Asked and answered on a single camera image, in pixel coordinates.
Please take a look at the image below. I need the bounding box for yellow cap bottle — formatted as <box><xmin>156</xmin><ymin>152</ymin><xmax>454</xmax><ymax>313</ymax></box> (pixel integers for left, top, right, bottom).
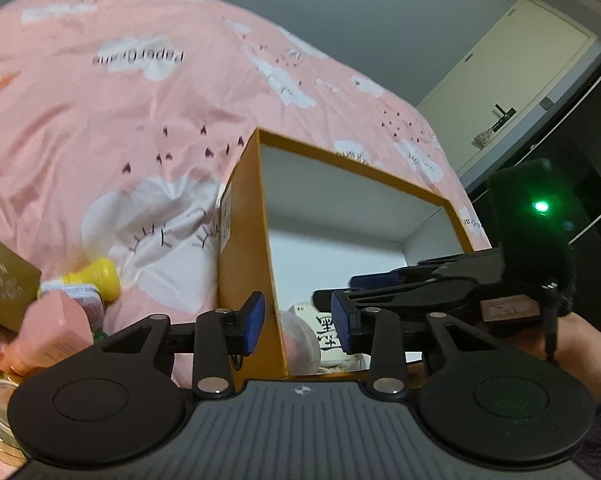
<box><xmin>37</xmin><ymin>258</ymin><xmax>122</xmax><ymax>304</ymax></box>

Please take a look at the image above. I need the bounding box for gold square gift box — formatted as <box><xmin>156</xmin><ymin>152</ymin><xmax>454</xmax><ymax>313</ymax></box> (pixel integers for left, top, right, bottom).
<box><xmin>0</xmin><ymin>242</ymin><xmax>41</xmax><ymax>333</ymax></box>

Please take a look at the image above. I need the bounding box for cream room door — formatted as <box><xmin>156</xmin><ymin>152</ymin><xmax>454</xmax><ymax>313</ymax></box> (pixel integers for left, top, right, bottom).
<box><xmin>417</xmin><ymin>0</ymin><xmax>597</xmax><ymax>176</ymax></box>

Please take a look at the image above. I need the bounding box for person's right hand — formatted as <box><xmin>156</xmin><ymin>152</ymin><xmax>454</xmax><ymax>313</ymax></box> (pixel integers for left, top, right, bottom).
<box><xmin>499</xmin><ymin>312</ymin><xmax>601</xmax><ymax>409</ymax></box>

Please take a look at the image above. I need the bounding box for white printed packet in box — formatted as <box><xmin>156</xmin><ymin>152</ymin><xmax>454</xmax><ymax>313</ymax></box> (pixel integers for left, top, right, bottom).
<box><xmin>291</xmin><ymin>301</ymin><xmax>370</xmax><ymax>372</ymax></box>

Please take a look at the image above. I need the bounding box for white round item in box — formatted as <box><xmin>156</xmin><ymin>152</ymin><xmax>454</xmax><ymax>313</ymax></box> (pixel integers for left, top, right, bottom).
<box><xmin>280</xmin><ymin>311</ymin><xmax>321</xmax><ymax>376</ymax></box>

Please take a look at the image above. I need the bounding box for orange cardboard storage box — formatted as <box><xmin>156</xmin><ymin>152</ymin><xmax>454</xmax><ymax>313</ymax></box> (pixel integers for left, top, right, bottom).
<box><xmin>218</xmin><ymin>129</ymin><xmax>474</xmax><ymax>386</ymax></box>

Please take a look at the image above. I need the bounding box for pink carton box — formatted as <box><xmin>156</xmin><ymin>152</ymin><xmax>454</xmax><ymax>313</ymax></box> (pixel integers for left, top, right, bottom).
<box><xmin>0</xmin><ymin>290</ymin><xmax>93</xmax><ymax>376</ymax></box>

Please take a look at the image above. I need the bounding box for pink cloud-print bed quilt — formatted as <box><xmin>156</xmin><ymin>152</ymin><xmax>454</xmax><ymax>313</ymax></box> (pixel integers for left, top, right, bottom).
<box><xmin>0</xmin><ymin>0</ymin><xmax>492</xmax><ymax>480</ymax></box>

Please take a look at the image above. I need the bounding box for black door handle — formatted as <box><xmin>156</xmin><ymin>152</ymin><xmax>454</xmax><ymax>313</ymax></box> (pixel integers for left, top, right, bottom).
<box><xmin>491</xmin><ymin>104</ymin><xmax>517</xmax><ymax>132</ymax></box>

